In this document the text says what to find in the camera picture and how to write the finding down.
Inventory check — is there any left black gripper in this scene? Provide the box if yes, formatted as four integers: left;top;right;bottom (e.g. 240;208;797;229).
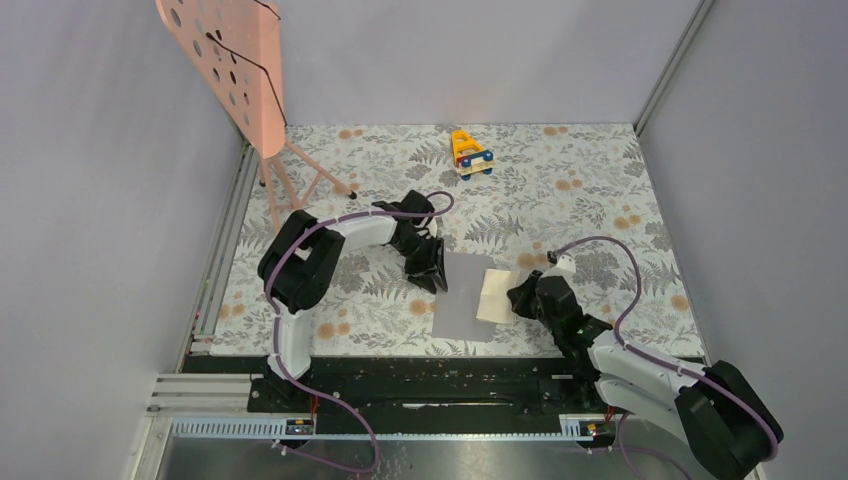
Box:
393;233;447;295

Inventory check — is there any beige lined letter paper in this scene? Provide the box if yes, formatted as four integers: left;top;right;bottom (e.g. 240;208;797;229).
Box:
475;269;521;325

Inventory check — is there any grey lavender envelope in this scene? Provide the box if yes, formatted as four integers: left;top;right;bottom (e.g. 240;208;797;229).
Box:
432;252;496;342

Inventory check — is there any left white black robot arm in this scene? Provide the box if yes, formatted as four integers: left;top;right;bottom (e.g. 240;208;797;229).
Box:
257;190;454;411

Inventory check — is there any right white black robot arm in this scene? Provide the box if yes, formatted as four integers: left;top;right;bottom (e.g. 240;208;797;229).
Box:
505;271;784;479

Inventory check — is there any floral patterned table mat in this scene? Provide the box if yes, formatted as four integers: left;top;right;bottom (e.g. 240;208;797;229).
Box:
208;123;707;360

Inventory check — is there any yellow blue toy car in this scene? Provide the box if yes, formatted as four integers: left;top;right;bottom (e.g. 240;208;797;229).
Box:
450;130;495;181

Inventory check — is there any pink perforated music stand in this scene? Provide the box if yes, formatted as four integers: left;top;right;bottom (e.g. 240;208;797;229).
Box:
155;0;357;229

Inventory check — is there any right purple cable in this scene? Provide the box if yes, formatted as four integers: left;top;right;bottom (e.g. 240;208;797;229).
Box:
553;235;782;480

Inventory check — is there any purple cable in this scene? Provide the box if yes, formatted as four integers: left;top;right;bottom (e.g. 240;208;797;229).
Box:
263;191;456;475
553;235;782;480

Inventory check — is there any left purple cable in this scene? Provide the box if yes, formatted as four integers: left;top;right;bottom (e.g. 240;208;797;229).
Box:
263;191;456;475

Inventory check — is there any white slotted cable duct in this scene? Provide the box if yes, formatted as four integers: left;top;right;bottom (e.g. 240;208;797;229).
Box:
171;414;602;442

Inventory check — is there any black cord on stand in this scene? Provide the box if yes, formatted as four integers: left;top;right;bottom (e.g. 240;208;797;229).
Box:
205;0;289;129

